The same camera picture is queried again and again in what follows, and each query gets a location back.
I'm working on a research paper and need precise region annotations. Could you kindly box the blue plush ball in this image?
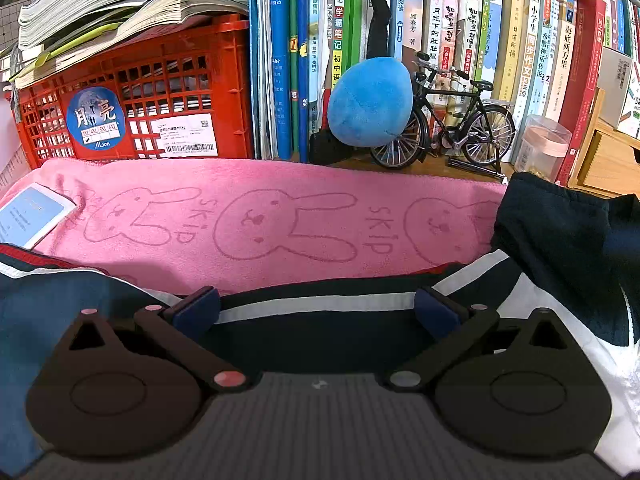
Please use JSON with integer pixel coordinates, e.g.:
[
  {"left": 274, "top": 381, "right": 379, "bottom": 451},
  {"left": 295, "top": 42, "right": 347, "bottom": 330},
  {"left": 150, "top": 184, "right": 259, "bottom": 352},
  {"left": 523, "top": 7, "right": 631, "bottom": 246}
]
[{"left": 327, "top": 56, "right": 415, "bottom": 148}]

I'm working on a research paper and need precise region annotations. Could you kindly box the wooden drawer organizer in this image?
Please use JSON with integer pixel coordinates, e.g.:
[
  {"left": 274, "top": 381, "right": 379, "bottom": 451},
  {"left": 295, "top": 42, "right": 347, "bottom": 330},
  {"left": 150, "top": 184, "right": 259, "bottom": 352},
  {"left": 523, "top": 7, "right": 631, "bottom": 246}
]
[{"left": 565, "top": 87, "right": 640, "bottom": 198}]

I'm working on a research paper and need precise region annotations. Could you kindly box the row of tall blue workbooks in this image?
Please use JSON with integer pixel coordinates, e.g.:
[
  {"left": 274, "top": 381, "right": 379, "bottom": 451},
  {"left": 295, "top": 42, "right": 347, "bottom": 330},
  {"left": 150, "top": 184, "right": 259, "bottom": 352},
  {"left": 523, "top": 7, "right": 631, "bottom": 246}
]
[{"left": 248, "top": 0, "right": 368, "bottom": 162}]

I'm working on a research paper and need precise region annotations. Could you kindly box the pink rabbit print towel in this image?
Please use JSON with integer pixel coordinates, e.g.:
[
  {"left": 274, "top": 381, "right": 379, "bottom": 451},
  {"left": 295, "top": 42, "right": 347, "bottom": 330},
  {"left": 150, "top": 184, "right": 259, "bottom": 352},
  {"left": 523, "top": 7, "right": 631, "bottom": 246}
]
[{"left": 30, "top": 157, "right": 508, "bottom": 296}]

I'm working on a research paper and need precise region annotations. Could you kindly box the clear jar with pink lid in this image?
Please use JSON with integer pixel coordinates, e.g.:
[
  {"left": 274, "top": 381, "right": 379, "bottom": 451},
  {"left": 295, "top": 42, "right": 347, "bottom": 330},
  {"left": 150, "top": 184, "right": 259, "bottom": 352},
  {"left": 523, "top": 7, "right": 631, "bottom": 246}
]
[{"left": 514, "top": 114, "right": 572, "bottom": 183}]

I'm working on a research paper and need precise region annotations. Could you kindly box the light blue notebook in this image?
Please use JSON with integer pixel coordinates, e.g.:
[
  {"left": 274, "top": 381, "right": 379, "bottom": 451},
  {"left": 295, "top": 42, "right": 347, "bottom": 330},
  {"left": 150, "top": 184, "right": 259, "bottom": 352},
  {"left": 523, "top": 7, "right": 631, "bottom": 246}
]
[{"left": 0, "top": 182, "right": 77, "bottom": 251}]

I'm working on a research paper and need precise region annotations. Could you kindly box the white paper bag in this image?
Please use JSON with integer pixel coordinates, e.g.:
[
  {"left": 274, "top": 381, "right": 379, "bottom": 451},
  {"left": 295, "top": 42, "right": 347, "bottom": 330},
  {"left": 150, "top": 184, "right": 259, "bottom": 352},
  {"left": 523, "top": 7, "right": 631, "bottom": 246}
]
[{"left": 0, "top": 90, "right": 31, "bottom": 196}]

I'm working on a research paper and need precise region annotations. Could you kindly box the row of paperback books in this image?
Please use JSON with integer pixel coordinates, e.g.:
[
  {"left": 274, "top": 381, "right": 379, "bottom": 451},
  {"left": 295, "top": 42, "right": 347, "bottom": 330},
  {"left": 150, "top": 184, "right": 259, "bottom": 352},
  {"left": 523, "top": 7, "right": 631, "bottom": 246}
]
[{"left": 380, "top": 0, "right": 608, "bottom": 188}]

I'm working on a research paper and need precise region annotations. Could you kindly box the navy and white jacket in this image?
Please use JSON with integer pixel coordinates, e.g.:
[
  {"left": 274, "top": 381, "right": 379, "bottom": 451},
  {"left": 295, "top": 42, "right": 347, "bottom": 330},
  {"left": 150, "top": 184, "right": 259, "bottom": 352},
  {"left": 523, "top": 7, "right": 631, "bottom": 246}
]
[{"left": 0, "top": 172, "right": 640, "bottom": 480}]

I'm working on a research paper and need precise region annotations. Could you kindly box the black fabric strap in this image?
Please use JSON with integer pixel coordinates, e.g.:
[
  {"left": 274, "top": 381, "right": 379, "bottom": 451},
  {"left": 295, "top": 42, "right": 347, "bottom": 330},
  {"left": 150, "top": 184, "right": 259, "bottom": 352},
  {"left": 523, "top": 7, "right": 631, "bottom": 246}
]
[{"left": 366, "top": 0, "right": 392, "bottom": 61}]

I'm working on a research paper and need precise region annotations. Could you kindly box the black model bicycle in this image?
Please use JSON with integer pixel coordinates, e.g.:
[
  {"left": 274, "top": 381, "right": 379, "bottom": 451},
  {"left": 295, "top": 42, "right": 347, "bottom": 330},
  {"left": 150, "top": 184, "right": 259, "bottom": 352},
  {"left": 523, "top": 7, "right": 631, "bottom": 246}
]
[{"left": 369, "top": 51, "right": 517, "bottom": 183}]

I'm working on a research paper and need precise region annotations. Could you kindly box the red plastic crate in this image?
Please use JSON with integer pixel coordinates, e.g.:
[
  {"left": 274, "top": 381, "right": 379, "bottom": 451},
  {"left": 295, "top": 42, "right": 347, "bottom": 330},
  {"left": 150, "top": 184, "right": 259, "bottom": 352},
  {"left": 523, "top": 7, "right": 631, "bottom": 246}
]
[{"left": 5, "top": 14, "right": 255, "bottom": 171}]

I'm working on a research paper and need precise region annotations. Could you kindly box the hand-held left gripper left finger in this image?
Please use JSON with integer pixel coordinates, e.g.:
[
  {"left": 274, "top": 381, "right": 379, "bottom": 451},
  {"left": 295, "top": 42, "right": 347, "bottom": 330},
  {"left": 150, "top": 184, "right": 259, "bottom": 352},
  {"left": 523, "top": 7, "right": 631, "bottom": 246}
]
[{"left": 54, "top": 285, "right": 252, "bottom": 395}]

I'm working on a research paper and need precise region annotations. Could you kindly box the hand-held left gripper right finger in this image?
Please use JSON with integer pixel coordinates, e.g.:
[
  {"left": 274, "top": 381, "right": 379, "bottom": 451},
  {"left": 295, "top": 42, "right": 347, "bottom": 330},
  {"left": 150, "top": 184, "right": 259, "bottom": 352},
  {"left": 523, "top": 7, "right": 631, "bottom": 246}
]
[{"left": 383, "top": 286, "right": 582, "bottom": 393}]

